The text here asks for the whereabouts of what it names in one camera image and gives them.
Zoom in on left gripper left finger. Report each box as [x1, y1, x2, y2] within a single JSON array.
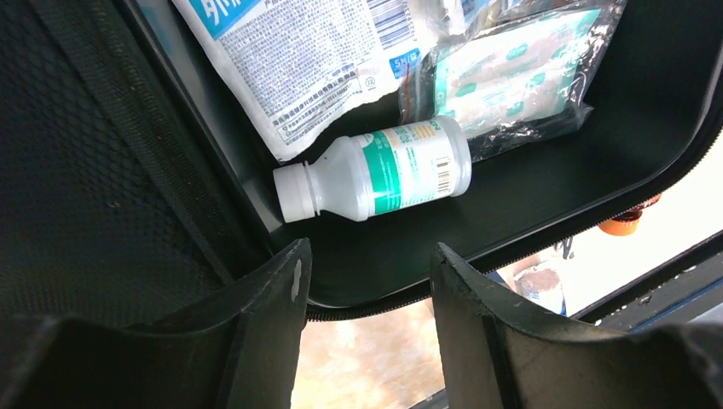
[[1, 239, 312, 408]]

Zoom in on teal gauze packet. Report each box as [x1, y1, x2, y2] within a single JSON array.
[[399, 1, 626, 161]]

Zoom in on clear white cap bottle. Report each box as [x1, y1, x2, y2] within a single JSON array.
[[273, 116, 472, 223]]

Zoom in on amber medicine bottle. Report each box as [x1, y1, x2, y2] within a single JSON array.
[[598, 193, 662, 237]]

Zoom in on white blue dressing pouch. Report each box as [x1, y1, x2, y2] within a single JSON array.
[[176, 0, 440, 163]]

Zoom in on red black medicine kit bag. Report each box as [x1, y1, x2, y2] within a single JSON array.
[[1, 1, 722, 326]]

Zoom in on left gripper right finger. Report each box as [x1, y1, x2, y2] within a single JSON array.
[[431, 244, 722, 408]]

